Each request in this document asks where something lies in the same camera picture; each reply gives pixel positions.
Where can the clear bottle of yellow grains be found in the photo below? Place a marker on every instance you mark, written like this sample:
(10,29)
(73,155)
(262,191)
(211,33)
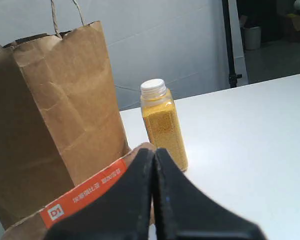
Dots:
(161,120)

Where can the brown paper bag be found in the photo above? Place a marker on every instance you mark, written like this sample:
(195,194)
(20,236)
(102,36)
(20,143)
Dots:
(59,117)

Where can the white waste bin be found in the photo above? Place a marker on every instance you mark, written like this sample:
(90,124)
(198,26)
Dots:
(252,38)

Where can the black stand pole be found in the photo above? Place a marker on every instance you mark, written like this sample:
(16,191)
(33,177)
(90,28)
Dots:
(232,75)

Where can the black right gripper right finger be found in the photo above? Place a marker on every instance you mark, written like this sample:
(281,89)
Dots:
(183,212)

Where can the kraft box with orange label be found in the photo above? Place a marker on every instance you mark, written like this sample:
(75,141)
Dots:
(35,226)

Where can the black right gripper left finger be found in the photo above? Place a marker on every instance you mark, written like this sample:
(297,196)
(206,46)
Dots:
(122,213)

